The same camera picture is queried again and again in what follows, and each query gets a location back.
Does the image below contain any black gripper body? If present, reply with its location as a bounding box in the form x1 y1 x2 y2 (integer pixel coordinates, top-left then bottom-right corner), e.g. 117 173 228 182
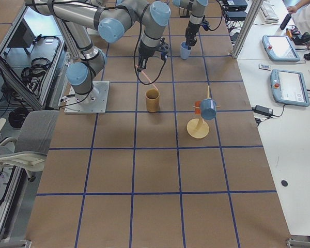
185 23 209 48
137 37 169 68

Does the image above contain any pink chopstick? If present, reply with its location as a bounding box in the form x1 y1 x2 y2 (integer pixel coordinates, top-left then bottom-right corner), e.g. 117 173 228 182
141 70 159 91

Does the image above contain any light blue plastic cup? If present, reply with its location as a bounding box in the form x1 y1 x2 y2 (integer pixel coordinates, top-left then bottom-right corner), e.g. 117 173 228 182
180 42 191 60

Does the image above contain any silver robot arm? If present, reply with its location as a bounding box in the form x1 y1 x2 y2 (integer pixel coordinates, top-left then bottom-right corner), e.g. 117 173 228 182
172 0 210 50
25 1 171 104

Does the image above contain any orange cup on stand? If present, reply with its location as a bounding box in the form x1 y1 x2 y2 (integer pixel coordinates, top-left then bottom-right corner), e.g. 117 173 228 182
193 101 201 115

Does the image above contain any dark blue cup on stand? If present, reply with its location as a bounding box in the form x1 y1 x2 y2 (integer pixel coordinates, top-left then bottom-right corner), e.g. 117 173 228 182
200 98 216 120

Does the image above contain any round wooden cup stand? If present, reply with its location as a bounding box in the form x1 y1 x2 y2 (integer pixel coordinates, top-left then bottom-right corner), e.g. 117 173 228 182
187 85 212 139

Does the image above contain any bamboo cylinder holder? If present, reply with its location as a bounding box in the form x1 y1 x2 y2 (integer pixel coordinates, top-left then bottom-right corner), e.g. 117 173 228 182
145 88 160 113

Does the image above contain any white keyboard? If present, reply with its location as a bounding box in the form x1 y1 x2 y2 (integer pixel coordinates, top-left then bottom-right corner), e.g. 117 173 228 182
259 1 279 23

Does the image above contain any small remote label device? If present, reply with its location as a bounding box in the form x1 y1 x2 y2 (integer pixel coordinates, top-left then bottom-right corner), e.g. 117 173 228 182
258 64 271 71

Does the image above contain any upper teach pendant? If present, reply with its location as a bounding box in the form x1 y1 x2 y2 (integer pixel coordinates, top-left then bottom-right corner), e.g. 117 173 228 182
262 35 300 62

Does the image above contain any teach pendant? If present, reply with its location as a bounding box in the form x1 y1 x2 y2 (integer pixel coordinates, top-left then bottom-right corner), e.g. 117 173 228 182
270 69 310 107
262 35 300 62

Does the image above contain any white side desk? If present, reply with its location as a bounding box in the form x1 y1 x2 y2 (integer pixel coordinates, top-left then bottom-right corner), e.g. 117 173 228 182
237 13 310 236

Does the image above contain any lower teach pendant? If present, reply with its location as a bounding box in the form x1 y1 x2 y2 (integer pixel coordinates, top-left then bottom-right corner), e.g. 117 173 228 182
270 69 310 107

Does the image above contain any black power brick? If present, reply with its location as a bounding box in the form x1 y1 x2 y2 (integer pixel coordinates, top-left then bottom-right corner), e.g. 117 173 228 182
252 105 273 117

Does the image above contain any black monitor on floor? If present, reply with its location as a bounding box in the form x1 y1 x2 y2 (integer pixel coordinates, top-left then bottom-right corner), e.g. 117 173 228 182
7 18 35 55

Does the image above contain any grey office chair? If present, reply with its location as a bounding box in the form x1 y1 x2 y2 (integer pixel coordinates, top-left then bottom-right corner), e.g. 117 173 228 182
0 110 59 182

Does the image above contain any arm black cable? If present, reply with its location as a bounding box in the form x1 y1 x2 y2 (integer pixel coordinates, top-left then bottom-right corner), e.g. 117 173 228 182
133 15 168 85

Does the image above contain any black braided cable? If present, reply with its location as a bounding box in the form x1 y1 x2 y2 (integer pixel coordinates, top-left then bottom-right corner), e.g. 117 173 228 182
203 0 225 32

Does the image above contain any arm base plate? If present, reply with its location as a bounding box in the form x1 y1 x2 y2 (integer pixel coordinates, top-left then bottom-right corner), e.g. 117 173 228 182
64 81 110 114

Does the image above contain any aluminium corner post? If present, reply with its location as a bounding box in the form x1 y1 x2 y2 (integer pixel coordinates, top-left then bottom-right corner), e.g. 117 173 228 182
231 0 263 59

